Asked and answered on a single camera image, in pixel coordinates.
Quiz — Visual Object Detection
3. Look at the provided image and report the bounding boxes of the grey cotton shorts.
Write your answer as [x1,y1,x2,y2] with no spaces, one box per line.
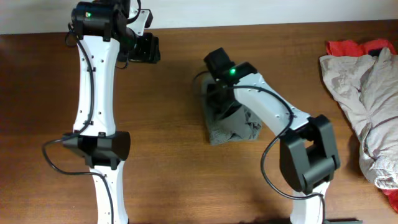
[200,74,262,146]

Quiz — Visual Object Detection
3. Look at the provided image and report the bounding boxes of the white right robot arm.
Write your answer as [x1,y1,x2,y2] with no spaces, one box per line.
[200,48,340,223]

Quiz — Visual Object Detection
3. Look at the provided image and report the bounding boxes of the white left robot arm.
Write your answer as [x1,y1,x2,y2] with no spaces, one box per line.
[62,0,160,223]

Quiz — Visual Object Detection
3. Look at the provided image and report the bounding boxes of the red cloth garment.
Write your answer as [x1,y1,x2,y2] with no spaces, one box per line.
[326,39,397,57]

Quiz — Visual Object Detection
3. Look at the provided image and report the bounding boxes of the beige cloth garment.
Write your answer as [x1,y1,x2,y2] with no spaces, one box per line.
[319,48,397,190]

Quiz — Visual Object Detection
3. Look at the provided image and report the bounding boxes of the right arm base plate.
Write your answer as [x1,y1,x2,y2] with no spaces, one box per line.
[324,218,363,224]

